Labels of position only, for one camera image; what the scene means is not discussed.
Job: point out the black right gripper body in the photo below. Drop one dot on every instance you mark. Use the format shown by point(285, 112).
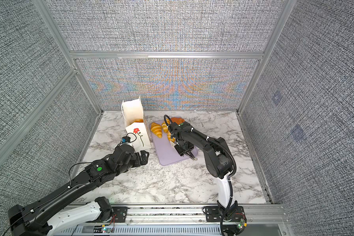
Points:
point(183, 147)

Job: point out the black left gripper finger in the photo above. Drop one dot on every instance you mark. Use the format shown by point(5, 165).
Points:
point(140, 162)
point(144, 154)

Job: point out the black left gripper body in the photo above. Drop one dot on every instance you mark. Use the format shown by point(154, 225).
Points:
point(126, 168)

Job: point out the orange triangular pastry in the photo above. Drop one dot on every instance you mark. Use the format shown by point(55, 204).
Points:
point(177, 120)

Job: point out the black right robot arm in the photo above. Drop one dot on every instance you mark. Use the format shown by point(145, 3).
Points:
point(218, 159)

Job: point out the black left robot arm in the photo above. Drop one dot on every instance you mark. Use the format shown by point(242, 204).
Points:
point(32, 220)

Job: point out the small golden bread roll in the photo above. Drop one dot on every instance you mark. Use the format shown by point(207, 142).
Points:
point(165, 126)

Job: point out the lilac plastic tray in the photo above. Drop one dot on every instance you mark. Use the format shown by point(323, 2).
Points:
point(167, 155)

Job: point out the striped croissant far left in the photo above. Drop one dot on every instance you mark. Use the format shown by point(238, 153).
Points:
point(156, 129)

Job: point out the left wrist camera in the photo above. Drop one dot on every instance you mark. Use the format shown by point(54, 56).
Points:
point(125, 140)

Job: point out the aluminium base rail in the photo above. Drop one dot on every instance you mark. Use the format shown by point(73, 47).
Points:
point(172, 220)

